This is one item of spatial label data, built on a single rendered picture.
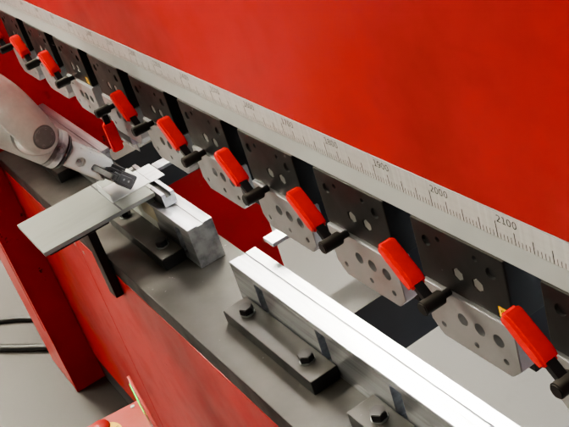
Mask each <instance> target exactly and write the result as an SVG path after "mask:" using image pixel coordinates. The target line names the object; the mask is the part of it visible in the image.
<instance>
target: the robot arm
mask: <svg viewBox="0 0 569 427"><path fill-rule="evenodd" d="M0 148H1V149H2V150H5V151H7V152H10V153H13V154H15V155H18V156H20V157H22V158H26V159H28V160H30V161H32V162H35V163H37V164H40V165H43V166H45V167H47V168H49V169H53V168H55V169H58V168H60V167H61V166H62V165H63V166H65V167H67V168H70V169H72V170H75V171H77V172H80V173H82V174H84V175H88V176H90V177H92V178H95V179H97V180H105V179H107V180H110V181H112V182H114V183H115V184H117V185H119V186H122V187H125V188H127V189H130V190H131V189H132V187H133V185H134V184H135V181H136V179H137V177H136V176H135V175H132V174H130V173H128V172H125V168H123V167H121V166H118V165H117V164H114V163H113V160H112V159H110V158H109V157H107V156H106V155H104V154H103V153H101V152H99V151H97V150H95V149H93V148H90V147H87V146H84V145H82V144H79V143H78V142H75V141H72V138H71V136H70V135H68V133H67V132H66V131H65V130H61V129H59V128H57V127H55V126H54V124H53V122H52V121H51V120H50V119H49V118H48V117H47V115H46V114H45V113H44V112H43V111H42V110H41V108H40V107H39V106H38V105H37V104H36V103H35V102H34V101H33V100H32V99H31V98H30V97H29V96H28V95H27V94H26V93H25V92H24V91H23V90H22V89H21V88H19V87H18V86H17V85H16V84H14V83H13V82H12V81H11V80H9V79H8V78H7V77H5V76H3V75H1V74H0ZM104 178H105V179H104Z"/></svg>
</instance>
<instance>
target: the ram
mask: <svg viewBox="0 0 569 427"><path fill-rule="evenodd" d="M22 1H24V2H26V3H29V4H31V5H33V6H35V7H38V8H40V9H42V10H44V11H47V12H48V13H50V14H54V15H56V16H58V17H59V18H62V19H65V20H67V21H69V22H71V23H73V24H75V25H78V26H80V27H82V28H85V29H87V30H89V31H92V32H94V33H96V34H98V35H100V36H103V37H105V38H107V39H109V40H111V41H113V42H117V43H118V44H120V45H123V46H125V47H127V48H130V49H132V50H134V51H136V52H138V53H141V54H143V55H145V56H147V57H149V58H152V59H155V60H157V61H158V62H160V63H163V64H166V65H167V66H170V67H172V68H174V69H177V70H179V71H181V72H183V73H186V74H188V75H190V76H193V77H195V78H197V79H198V80H202V81H204V82H206V83H208V84H210V85H212V86H216V87H217V88H219V89H221V90H224V91H226V92H228V93H230V94H233V95H235V96H237V97H240V98H242V99H244V100H246V101H248V102H250V103H253V104H256V105H257V106H259V107H261V108H265V109H267V110H268V111H271V112H273V113H275V114H278V115H280V116H282V117H284V118H287V119H289V120H291V121H294V122H296V123H297V124H299V125H303V126H305V127H307V128H309V129H311V130H314V131H316V132H318V133H320V134H322V135H324V136H327V137H329V138H331V139H334V140H336V141H338V142H341V143H343V144H345V145H347V146H349V147H352V148H354V149H356V150H358V151H360V152H362V153H366V154H367V155H369V156H372V157H374V158H376V159H379V160H381V161H383V162H385V163H387V164H390V165H392V166H395V167H396V168H398V169H402V170H404V171H406V172H407V173H410V174H412V175H415V176H416V177H419V178H421V179H423V180H426V181H428V182H430V183H432V184H435V185H436V186H439V187H442V188H444V189H446V190H447V191H451V192H453V193H455V194H457V195H459V196H461V197H465V198H466V199H468V200H470V201H473V202H475V203H477V204H480V205H482V206H484V207H486V208H489V209H491V210H493V211H495V212H497V213H499V214H503V215H505V216H506V217H508V218H510V219H514V220H515V221H517V222H520V223H522V224H524V225H527V226H529V227H531V228H533V229H535V230H538V231H540V232H543V233H545V234H546V235H548V236H552V237H554V238H555V239H558V240H560V241H563V242H565V243H567V244H569V0H22ZM0 10H2V11H3V12H5V13H7V14H10V15H12V16H14V17H15V18H17V19H20V20H23V21H24V22H26V23H28V24H30V25H33V26H35V27H36V28H38V29H40V30H42V31H45V32H46V33H48V34H50V35H52V36H55V37H57V38H58V39H60V40H62V41H64V42H67V43H68V44H70V45H72V46H74V47H77V48H79V49H80V50H82V51H84V52H86V53H89V54H90V55H92V56H94V57H96V58H99V59H101V60H102V61H104V62H106V63H108V64H111V65H112V66H114V67H116V68H118V69H121V70H123V71H124V72H126V73H128V74H130V75H133V76H134V77H136V78H138V79H140V80H143V81H145V82H146V83H148V84H150V85H152V86H155V87H156V88H158V89H160V90H162V91H164V92H167V93H168V94H170V95H172V96H174V97H177V98H178V99H180V100H182V101H184V102H186V103H189V104H190V105H192V106H194V107H196V108H199V109H200V110H202V111H204V112H206V113H208V114H211V115H212V116H214V117H216V118H219V119H221V120H223V121H225V122H227V123H229V124H231V125H233V126H235V127H237V128H239V129H241V130H243V131H245V132H247V133H249V134H251V135H253V136H255V137H257V138H259V139H261V140H263V141H265V142H267V143H269V144H271V145H273V146H275V147H277V148H279V149H281V150H283V151H285V152H287V153H289V154H291V155H293V156H295V157H297V158H299V159H301V160H303V161H305V162H307V163H309V164H311V165H313V166H315V167H317V168H319V169H321V170H323V171H325V172H327V173H329V174H331V175H333V176H335V177H337V178H339V179H341V180H343V181H345V182H347V183H349V184H351V185H353V186H355V187H357V188H359V189H361V190H363V191H365V192H367V193H369V194H371V195H373V196H375V197H377V198H379V199H381V200H383V201H385V202H387V203H389V204H391V205H393V206H395V207H397V208H399V209H401V210H403V211H405V212H407V213H409V214H411V215H414V216H416V217H418V218H419V219H422V220H424V221H426V222H428V223H430V224H431V225H434V226H436V227H438V228H440V229H441V230H444V231H446V232H448V233H450V234H452V235H453V236H456V237H458V238H460V239H462V240H463V241H466V242H468V243H470V244H472V245H474V246H475V247H478V248H480V249H482V250H484V251H485V252H488V253H490V254H492V255H494V256H496V257H497V258H500V259H502V260H504V261H506V262H507V263H510V264H512V265H514V266H516V267H518V268H519V269H522V270H524V271H526V272H528V273H529V274H531V275H534V276H536V277H538V278H540V279H541V280H544V281H546V282H548V283H550V284H551V285H553V286H556V287H558V288H560V289H562V290H563V291H566V292H568V293H569V270H567V269H563V268H562V267H560V266H558V265H556V264H554V263H552V262H550V261H547V260H545V259H543V258H541V257H539V256H537V255H535V254H533V253H530V252H528V251H526V250H524V249H522V248H520V247H518V246H515V245H513V244H511V243H510V242H508V241H505V240H503V239H501V238H499V237H497V236H494V235H492V234H490V233H488V232H487V231H485V230H481V229H479V228H478V227H476V226H474V225H471V224H469V223H467V222H465V221H463V220H461V219H458V218H457V217H455V216H453V215H450V214H448V213H446V212H444V211H442V210H440V209H438V208H435V207H433V206H431V205H429V204H427V203H425V202H423V201H421V200H418V199H416V198H415V197H412V196H410V195H408V194H406V193H405V192H402V191H399V190H397V189H395V188H394V187H392V186H389V185H387V184H385V183H383V182H381V181H379V180H376V179H374V178H373V177H371V176H368V175H365V174H363V173H362V172H360V171H358V170H356V169H353V168H351V167H349V166H347V165H345V164H343V163H341V162H339V161H336V160H334V159H332V158H330V157H328V156H326V155H324V154H322V153H320V152H317V151H315V150H313V149H311V148H310V147H307V146H304V145H302V144H300V143H299V142H297V141H294V140H292V139H290V138H288V137H286V136H283V135H281V134H279V133H278V132H276V131H274V130H270V129H269V128H267V127H265V126H263V125H260V124H258V123H256V122H254V121H252V120H250V119H248V118H246V117H244V116H242V115H239V114H237V113H235V112H233V111H231V110H229V109H227V108H224V107H222V106H220V105H218V104H216V103H214V102H212V101H210V100H207V99H206V98H204V97H201V96H199V95H197V94H195V93H194V92H191V91H188V90H186V89H185V88H183V87H181V86H178V85H176V84H174V83H172V82H170V81H168V80H165V79H164V78H162V77H160V76H157V75H155V74H153V73H151V72H149V71H147V70H145V69H142V68H140V67H138V66H136V65H134V64H132V63H130V62H128V61H125V60H123V59H122V58H119V57H117V56H115V55H113V54H111V53H108V52H106V51H104V50H102V49H101V48H99V47H96V46H93V45H91V44H90V43H88V42H85V41H83V40H81V39H80V38H77V37H75V36H72V35H70V34H69V33H67V32H65V31H63V30H60V29H58V28H56V27H54V26H52V25H49V24H48V23H45V22H43V21H41V20H39V19H37V18H35V17H33V16H31V15H28V14H26V13H24V12H22V11H20V10H18V9H16V8H13V7H11V6H9V5H7V4H6V3H3V2H1V1H0Z"/></svg>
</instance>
